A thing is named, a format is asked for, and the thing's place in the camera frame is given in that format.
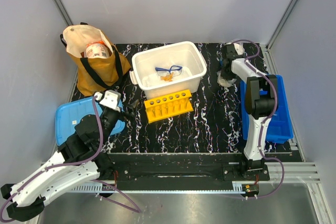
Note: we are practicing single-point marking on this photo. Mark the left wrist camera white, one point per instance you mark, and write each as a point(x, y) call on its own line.
point(109, 99)

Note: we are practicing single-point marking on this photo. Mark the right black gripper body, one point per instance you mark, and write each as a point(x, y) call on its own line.
point(226, 74)

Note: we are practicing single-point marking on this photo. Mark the light blue plastic lid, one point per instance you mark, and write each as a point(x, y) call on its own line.
point(69, 115)

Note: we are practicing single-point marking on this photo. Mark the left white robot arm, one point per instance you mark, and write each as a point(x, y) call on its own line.
point(78, 159)

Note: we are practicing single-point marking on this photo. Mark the white orange bottle in bag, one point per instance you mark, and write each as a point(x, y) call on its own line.
point(97, 49)

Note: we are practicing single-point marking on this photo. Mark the yellow knotted rubber band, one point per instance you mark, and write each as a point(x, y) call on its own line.
point(167, 78)

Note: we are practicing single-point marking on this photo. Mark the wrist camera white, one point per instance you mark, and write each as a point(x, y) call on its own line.
point(109, 99)
point(239, 48)

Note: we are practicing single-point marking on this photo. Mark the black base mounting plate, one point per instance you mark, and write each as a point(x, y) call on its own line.
point(179, 172)

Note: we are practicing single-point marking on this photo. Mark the brown canvas tote bag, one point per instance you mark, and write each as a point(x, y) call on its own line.
point(94, 73)

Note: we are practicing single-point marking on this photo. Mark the yellow test tube rack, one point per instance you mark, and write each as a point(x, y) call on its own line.
point(167, 106)

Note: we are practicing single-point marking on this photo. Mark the white plastic tub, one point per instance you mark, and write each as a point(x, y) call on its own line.
point(183, 54)

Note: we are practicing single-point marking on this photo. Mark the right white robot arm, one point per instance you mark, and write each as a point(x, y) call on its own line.
point(261, 102)

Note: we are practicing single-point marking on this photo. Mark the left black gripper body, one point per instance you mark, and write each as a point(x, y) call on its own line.
point(110, 119)

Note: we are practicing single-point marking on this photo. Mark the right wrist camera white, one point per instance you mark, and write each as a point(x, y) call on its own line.
point(239, 48)

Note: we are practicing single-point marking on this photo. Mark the clear plastic wrapper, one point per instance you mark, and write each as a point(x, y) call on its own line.
point(224, 82)

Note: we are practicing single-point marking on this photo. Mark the dark blue divided tray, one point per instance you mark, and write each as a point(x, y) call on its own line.
point(280, 127)

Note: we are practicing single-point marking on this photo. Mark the blue safety glasses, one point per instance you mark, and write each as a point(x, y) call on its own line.
point(174, 71)

